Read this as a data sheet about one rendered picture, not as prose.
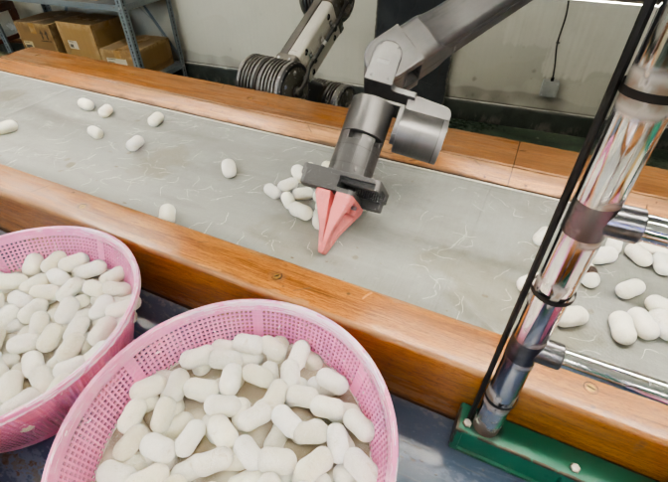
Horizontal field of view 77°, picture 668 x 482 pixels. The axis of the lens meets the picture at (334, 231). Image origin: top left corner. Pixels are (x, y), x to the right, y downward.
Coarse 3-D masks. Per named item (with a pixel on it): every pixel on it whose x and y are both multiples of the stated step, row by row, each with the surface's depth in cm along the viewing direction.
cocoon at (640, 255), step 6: (630, 246) 51; (636, 246) 51; (642, 246) 51; (630, 252) 51; (636, 252) 51; (642, 252) 50; (648, 252) 50; (636, 258) 50; (642, 258) 50; (648, 258) 50; (642, 264) 50; (648, 264) 50
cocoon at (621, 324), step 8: (616, 312) 43; (624, 312) 43; (608, 320) 44; (616, 320) 43; (624, 320) 42; (632, 320) 42; (616, 328) 42; (624, 328) 41; (632, 328) 41; (616, 336) 42; (624, 336) 41; (632, 336) 41; (624, 344) 42
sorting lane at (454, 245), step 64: (64, 128) 79; (128, 128) 79; (192, 128) 79; (128, 192) 63; (192, 192) 63; (256, 192) 63; (448, 192) 63; (512, 192) 63; (320, 256) 52; (384, 256) 52; (448, 256) 52; (512, 256) 52
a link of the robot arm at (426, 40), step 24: (456, 0) 53; (480, 0) 53; (504, 0) 53; (528, 0) 55; (408, 24) 52; (432, 24) 52; (456, 24) 53; (480, 24) 53; (408, 48) 52; (432, 48) 52; (456, 48) 55; (408, 72) 52
